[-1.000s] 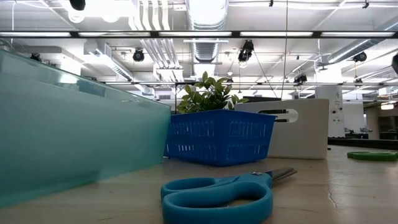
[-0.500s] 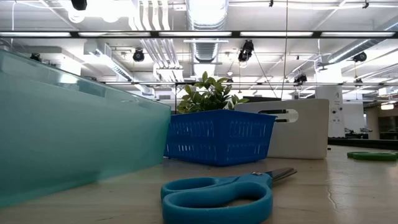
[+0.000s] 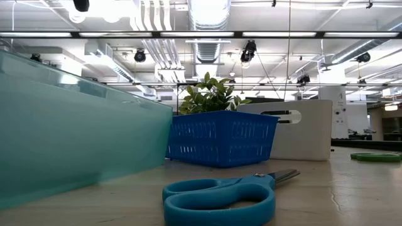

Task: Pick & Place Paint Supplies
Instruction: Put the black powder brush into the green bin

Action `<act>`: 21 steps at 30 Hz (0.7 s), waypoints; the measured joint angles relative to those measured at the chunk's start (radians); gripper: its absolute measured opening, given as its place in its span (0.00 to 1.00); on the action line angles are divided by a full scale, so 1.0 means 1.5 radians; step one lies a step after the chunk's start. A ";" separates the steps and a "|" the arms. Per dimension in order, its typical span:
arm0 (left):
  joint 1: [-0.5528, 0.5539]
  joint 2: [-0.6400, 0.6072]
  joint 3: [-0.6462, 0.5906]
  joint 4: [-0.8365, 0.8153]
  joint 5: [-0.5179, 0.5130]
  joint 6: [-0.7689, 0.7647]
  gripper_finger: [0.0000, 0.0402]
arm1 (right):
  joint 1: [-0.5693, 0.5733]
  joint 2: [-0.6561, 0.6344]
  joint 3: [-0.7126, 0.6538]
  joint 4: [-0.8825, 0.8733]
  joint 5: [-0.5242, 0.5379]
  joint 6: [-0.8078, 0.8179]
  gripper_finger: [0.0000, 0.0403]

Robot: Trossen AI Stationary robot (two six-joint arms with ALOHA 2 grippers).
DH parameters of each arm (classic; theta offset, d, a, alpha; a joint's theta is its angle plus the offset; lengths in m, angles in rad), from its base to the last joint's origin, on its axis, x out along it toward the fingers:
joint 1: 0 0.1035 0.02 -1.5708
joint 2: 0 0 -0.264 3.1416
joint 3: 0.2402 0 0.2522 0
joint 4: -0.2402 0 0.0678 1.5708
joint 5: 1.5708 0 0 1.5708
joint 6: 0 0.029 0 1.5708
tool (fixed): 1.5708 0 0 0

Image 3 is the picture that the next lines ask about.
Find thin hanging cord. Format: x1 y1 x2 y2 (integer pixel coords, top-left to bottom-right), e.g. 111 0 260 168
283 0 291 100

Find green plant in white pot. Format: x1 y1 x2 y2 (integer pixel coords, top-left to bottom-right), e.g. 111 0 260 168
178 71 253 116

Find teal translucent plastic bin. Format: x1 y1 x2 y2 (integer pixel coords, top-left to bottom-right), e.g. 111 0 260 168
0 48 174 210

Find black overhead beam with lights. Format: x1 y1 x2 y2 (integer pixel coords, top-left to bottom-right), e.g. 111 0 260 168
0 30 402 40

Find white building column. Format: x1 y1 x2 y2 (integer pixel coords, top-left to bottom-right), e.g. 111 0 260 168
318 86 349 140

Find blue-handled scissors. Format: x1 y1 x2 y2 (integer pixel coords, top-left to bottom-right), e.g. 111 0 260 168
161 168 302 226

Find slanted silver air duct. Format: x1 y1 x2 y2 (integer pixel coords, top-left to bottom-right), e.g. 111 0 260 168
329 18 402 65

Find black table edge rail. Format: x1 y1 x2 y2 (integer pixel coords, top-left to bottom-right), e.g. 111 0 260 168
330 139 402 153

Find silver round air duct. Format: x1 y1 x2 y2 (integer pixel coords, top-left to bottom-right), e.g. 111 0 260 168
187 0 232 63

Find white plastic handled bin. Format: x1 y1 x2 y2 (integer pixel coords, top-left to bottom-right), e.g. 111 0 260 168
237 99 334 162

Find distant black overhead beam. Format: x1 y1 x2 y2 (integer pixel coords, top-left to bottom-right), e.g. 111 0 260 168
103 82 402 87

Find blue slotted plastic basket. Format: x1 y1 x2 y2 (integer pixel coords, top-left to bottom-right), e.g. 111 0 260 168
165 109 280 169

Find green roll of tape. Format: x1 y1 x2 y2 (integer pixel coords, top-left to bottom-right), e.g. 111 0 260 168
350 152 402 163

